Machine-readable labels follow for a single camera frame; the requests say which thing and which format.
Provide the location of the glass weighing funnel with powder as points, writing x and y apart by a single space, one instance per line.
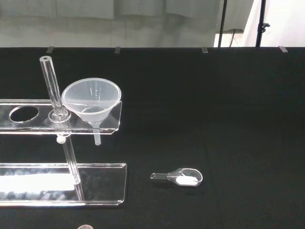
188 180

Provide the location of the clear funnel stand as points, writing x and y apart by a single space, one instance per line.
107 179

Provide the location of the black bench cloth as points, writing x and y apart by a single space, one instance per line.
214 107

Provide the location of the clear cloth clip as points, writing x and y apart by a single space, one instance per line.
49 49
204 49
117 49
283 48

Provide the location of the thin black tripod pole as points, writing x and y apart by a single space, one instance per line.
222 23

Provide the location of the small round-bottom glass flask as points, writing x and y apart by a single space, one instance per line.
85 226

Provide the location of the black tripod pole with clamp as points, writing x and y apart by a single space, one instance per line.
261 23

